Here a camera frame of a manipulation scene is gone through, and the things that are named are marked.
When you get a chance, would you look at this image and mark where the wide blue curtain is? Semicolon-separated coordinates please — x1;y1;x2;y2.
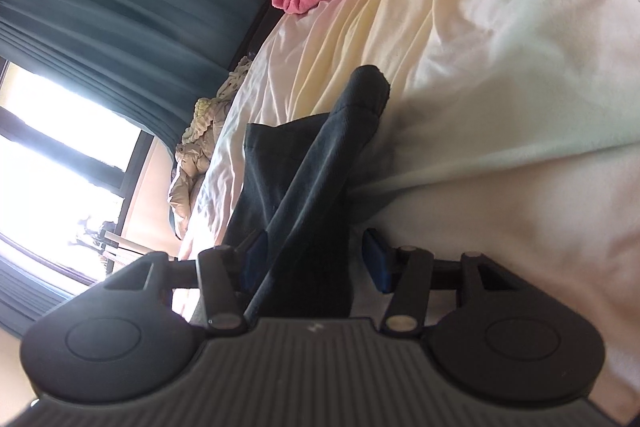
0;0;268;152

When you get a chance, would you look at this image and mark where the cream knit blanket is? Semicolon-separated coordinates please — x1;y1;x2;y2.
182;54;256;145

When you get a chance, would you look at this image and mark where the bed with pale sheet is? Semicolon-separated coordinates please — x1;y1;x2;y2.
170;0;640;427

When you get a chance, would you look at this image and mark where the dark grey garment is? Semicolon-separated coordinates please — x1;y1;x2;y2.
187;64;391;328

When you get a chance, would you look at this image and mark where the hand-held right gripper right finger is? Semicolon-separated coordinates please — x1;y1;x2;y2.
362;229;523;334

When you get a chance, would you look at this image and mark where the beige quilted comforter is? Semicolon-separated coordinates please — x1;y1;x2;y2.
167;99;236;240

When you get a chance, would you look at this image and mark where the dark framed window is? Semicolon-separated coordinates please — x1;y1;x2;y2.
0;59;153;288

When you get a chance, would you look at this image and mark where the garment steamer stand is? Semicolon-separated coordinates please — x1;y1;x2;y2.
70;217;151;268

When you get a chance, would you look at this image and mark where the narrow blue curtain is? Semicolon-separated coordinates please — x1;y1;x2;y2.
0;252;98;340

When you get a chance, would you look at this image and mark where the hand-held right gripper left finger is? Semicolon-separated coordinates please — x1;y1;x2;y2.
87;232;268;335

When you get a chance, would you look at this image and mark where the black sofa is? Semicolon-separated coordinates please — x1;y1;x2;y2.
232;2;286;68

